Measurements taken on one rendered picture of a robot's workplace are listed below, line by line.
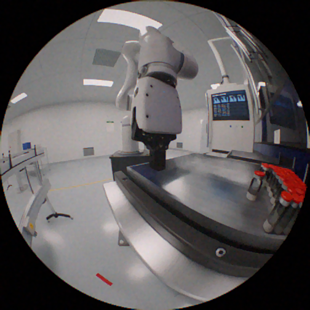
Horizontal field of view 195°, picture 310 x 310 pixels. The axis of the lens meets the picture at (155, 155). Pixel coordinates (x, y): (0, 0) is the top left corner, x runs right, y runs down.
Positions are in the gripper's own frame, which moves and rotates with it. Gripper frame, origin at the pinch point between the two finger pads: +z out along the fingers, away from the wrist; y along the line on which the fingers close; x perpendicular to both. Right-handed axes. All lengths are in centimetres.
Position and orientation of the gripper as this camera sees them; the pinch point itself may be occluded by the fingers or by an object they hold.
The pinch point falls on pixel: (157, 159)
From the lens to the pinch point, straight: 18.4
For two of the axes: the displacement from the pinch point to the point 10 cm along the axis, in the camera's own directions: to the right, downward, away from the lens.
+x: -6.3, -1.5, 7.7
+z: 0.0, 9.8, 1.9
